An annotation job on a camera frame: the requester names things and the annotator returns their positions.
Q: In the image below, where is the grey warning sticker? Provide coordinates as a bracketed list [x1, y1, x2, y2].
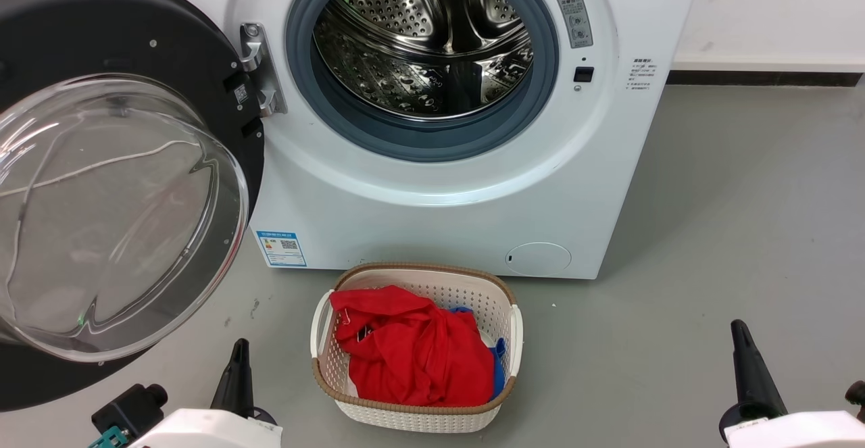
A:
[553, 0, 595, 49]

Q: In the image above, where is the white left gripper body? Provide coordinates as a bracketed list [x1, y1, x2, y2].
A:
[127, 407, 283, 448]

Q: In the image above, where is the round white filter cover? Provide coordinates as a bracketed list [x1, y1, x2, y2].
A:
[505, 241, 572, 277]

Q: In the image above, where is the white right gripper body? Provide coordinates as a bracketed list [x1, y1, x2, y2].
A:
[724, 410, 865, 448]

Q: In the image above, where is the thin white cable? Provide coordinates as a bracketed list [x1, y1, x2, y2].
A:
[0, 140, 205, 200]

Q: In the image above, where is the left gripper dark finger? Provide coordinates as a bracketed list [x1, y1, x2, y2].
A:
[210, 338, 255, 419]

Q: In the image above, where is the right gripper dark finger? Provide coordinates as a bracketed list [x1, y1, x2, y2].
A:
[719, 320, 789, 437]

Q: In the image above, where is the white front-load washing machine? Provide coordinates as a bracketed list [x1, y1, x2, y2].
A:
[145, 0, 704, 280]

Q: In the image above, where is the blue energy label sticker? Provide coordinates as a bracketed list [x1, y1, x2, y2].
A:
[255, 228, 307, 268]

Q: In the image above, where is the blue garment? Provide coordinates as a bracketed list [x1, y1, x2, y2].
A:
[449, 305, 507, 399]

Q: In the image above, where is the cream perforated laundry basket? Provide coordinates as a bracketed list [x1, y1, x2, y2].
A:
[310, 262, 525, 434]

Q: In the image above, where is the red garment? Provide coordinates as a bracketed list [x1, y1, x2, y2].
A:
[329, 284, 496, 407]

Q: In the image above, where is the round dark glass washer door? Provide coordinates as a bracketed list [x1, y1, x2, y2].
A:
[0, 0, 266, 412]

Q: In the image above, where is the metal door hinge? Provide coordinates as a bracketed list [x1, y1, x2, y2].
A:
[239, 22, 289, 118]

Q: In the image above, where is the steel washer drum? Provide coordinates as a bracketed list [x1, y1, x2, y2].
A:
[312, 0, 535, 122]

